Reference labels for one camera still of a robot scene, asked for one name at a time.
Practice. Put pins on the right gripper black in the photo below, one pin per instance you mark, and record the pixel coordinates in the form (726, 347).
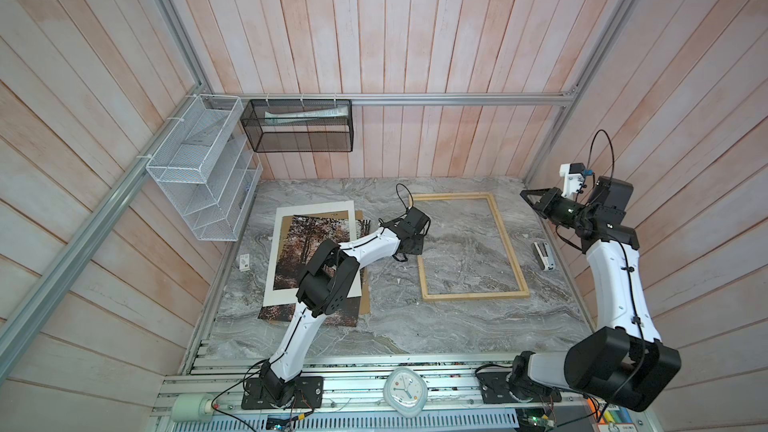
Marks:
(548, 198)

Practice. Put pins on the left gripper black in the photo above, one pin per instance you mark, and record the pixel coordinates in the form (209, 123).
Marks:
(418, 246)

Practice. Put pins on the light wooden picture frame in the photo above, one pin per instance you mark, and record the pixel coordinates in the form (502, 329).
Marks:
(469, 255)

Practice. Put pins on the white photo mat board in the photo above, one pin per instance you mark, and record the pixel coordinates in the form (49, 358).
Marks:
(283, 297)

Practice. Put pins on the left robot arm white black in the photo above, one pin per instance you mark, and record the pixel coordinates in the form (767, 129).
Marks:
(326, 280)

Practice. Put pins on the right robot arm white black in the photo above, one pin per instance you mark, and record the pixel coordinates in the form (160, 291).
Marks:
(624, 362)

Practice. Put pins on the autumn forest photo print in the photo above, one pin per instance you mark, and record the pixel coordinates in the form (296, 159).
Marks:
(284, 312)

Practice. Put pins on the white stapler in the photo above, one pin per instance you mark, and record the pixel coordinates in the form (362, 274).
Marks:
(544, 255)

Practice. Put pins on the white round timer clock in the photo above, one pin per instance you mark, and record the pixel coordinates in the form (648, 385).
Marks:
(406, 392)

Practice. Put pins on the small white box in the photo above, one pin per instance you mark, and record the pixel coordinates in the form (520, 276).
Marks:
(244, 262)

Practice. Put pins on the paper in black basket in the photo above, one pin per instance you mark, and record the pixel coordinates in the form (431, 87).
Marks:
(283, 116)

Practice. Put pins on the coloured markers tray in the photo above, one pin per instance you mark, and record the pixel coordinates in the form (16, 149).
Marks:
(616, 419)

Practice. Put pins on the pale green emergency button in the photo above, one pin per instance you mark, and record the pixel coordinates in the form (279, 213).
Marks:
(193, 408)

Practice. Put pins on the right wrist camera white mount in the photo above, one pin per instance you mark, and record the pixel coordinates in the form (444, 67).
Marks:
(573, 179)

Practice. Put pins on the brown frame backing board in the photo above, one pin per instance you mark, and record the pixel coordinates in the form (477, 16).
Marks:
(363, 300)

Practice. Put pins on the black wire mesh basket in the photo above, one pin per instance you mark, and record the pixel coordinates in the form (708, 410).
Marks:
(296, 138)

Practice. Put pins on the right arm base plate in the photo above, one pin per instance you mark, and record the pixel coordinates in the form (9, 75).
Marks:
(498, 387)

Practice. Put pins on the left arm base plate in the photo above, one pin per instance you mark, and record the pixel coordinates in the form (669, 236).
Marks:
(306, 393)

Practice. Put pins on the white wire mesh shelf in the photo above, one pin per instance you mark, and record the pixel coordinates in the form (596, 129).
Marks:
(206, 169)

